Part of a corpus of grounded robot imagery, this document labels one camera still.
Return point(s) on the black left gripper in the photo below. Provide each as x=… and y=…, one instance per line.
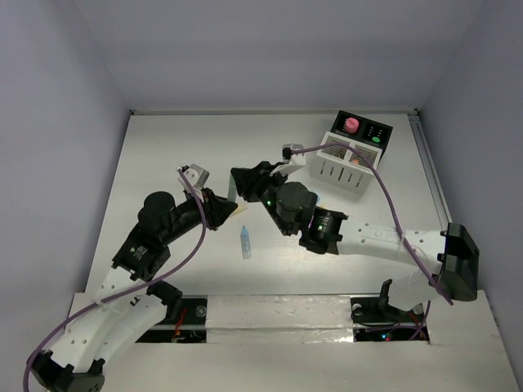
x=222, y=207

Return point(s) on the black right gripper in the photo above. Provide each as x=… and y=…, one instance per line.
x=250, y=181

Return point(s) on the green pencil-shaped highlighter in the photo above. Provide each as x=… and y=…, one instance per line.
x=232, y=192

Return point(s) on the blue pencil-shaped highlighter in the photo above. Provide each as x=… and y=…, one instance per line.
x=245, y=243

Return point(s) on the yellow pencil-shaped highlighter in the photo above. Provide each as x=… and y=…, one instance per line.
x=242, y=208

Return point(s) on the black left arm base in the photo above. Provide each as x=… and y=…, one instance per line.
x=189, y=327

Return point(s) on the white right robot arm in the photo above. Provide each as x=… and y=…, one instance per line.
x=294, y=210

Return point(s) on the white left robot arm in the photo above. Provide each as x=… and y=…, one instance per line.
x=132, y=297

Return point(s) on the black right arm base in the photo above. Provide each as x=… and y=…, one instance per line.
x=375, y=320

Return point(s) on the white black desk organizer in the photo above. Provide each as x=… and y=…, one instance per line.
x=333, y=164

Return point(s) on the pink tape roll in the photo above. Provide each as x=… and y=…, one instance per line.
x=351, y=125

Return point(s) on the white front platform board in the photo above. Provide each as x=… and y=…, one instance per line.
x=464, y=353

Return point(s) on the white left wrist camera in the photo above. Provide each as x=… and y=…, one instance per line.
x=193, y=174

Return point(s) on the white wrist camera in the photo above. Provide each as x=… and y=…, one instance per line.
x=193, y=174
x=292, y=160

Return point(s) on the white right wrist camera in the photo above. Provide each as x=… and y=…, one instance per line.
x=292, y=160

